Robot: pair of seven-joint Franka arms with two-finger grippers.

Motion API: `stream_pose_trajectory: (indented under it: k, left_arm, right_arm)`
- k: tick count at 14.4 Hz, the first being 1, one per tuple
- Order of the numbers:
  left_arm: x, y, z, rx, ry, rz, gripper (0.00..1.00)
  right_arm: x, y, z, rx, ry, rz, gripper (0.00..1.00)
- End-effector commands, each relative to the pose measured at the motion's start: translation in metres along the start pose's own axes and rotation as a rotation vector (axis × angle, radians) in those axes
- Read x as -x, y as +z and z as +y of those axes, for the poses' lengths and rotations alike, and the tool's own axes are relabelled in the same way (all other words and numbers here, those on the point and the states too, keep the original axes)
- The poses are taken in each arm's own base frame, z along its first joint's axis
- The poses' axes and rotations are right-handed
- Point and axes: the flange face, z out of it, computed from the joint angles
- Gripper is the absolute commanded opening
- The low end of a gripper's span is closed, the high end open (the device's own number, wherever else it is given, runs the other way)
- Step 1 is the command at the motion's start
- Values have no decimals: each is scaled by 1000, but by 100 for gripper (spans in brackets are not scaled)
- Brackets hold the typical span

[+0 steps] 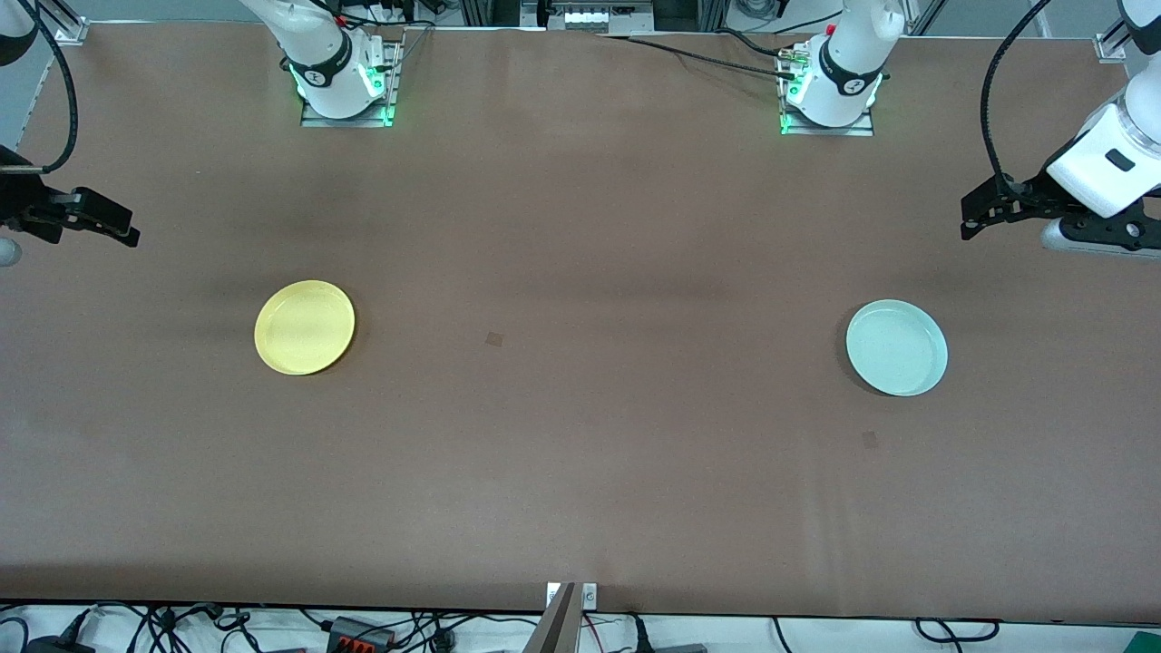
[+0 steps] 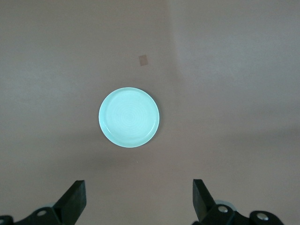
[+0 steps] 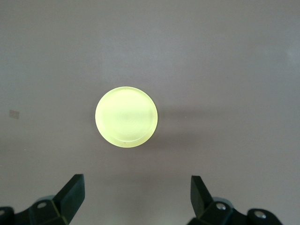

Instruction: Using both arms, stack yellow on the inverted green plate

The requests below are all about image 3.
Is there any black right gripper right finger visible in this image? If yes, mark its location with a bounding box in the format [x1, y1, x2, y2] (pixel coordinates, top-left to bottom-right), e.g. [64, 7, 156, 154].
[188, 175, 282, 225]

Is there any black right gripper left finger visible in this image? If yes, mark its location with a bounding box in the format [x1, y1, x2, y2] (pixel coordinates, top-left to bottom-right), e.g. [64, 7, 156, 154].
[0, 173, 85, 225]

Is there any yellow round plate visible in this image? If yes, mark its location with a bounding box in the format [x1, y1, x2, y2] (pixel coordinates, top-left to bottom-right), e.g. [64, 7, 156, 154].
[95, 86, 158, 148]

